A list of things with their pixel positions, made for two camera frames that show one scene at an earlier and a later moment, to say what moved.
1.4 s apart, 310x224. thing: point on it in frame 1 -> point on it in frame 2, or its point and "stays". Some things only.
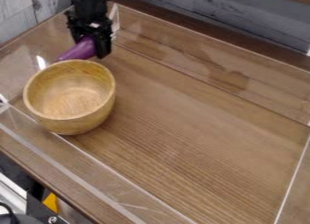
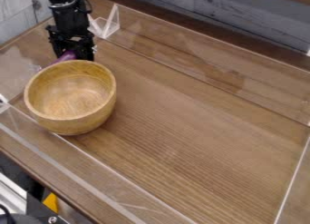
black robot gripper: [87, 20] -> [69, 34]
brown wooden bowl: [71, 94] stays
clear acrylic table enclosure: [182, 131] stays
